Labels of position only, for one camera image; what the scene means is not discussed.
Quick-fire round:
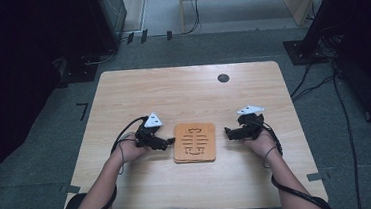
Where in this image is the grey left wrist strap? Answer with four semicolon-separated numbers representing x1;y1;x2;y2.
115;140;129;176

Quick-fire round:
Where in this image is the black round table grommet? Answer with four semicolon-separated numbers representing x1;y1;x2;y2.
216;73;231;84

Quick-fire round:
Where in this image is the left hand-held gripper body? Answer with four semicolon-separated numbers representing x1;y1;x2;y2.
133;111;165;152

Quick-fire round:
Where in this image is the grey right wrist strap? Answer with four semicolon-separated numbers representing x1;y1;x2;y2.
260;144;281;170

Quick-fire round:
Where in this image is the black stand base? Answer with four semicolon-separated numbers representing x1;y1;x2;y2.
57;53;99;85

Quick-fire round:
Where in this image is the person's left hand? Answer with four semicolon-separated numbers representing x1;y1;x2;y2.
113;130;153;165

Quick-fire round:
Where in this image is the long black floor cable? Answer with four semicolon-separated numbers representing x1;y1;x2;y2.
331;65;364;209

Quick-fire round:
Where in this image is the dark cabinet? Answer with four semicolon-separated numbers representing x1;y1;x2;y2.
84;0;131;55

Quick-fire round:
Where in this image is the black angled floor tape mark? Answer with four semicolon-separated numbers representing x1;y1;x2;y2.
75;101;90;122

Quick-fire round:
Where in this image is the black metal stand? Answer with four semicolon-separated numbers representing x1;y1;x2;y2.
279;0;369;68

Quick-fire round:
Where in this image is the grey wrist strap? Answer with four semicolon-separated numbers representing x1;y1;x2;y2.
260;144;281;170
115;140;129;176

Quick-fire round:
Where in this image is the black hanging cable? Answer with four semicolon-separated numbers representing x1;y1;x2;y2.
181;0;203;35

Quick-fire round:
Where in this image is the grey floor tape strip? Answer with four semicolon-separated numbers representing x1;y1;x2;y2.
58;182;82;196
305;170;332;183

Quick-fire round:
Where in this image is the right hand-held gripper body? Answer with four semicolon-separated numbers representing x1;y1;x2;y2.
235;103;267;141

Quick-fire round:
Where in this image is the person's right hand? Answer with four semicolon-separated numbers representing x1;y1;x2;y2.
242;128;281;162

